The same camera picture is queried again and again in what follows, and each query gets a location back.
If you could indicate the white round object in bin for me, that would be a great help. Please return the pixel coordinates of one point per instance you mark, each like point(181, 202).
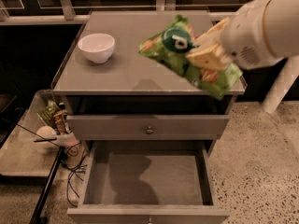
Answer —
point(45, 137)

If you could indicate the green rice chip bag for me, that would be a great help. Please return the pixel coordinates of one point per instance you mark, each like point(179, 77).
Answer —
point(170, 48)

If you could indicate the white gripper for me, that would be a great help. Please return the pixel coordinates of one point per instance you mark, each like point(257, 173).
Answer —
point(244, 36)

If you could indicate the brown snack packet in bin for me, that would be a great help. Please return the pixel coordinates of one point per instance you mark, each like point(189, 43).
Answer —
point(59, 120)

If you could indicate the white diagonal pole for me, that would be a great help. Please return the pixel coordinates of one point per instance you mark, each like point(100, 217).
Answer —
point(286, 77)

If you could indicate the open grey middle drawer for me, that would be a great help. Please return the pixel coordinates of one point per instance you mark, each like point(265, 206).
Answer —
point(148, 182)

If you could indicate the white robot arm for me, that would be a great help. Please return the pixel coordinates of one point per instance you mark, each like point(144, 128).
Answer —
point(281, 24)

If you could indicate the white ceramic bowl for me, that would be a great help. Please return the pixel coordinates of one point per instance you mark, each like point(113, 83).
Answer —
point(97, 48)

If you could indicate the white railing frame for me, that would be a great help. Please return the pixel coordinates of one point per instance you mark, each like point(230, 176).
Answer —
point(78, 6)

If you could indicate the grey drawer cabinet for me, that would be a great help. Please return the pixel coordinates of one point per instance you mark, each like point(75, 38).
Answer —
point(128, 83)

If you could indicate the green snack bag in bin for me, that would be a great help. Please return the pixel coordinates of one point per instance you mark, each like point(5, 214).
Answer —
point(47, 113)

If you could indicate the clear plastic bin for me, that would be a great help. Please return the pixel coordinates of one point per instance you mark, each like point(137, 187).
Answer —
point(21, 155)

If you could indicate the closed grey top drawer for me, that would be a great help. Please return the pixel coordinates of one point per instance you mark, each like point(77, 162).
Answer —
point(147, 127)

